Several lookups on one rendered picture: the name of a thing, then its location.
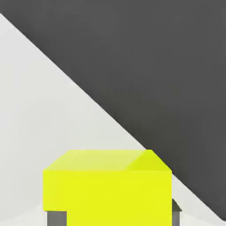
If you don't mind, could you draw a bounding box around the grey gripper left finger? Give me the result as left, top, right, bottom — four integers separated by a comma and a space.
45, 211, 67, 226

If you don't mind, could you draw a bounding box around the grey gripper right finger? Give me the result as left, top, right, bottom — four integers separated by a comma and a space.
172, 198, 183, 226

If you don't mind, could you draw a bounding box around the small yellow cube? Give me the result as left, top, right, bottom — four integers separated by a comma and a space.
42, 149, 173, 226

